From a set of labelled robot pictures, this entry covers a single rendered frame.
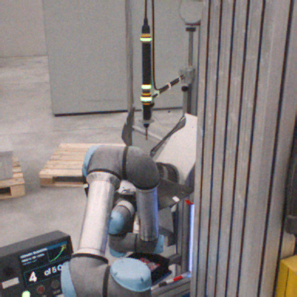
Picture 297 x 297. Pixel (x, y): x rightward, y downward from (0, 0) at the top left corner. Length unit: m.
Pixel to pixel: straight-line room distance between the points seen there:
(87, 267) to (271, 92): 0.76
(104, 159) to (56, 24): 5.95
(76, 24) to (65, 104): 1.24
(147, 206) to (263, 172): 0.78
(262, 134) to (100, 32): 6.63
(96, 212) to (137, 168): 0.20
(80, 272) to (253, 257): 0.56
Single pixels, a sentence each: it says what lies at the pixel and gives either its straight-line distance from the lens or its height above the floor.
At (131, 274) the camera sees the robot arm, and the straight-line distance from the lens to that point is 1.33.
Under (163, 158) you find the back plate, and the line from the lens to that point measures 2.47.
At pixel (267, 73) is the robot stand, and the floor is 1.88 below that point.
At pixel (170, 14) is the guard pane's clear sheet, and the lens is 3.04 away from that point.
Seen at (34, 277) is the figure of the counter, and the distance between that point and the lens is 1.55.
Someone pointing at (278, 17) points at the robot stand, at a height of 1.97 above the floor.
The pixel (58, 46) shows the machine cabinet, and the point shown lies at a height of 1.10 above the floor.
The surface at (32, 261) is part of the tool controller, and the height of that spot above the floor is 1.21.
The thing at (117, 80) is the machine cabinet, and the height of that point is 0.55.
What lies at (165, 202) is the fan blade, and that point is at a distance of 1.96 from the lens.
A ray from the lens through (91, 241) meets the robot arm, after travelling 1.42.
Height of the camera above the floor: 2.03
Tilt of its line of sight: 24 degrees down
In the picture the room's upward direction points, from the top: straight up
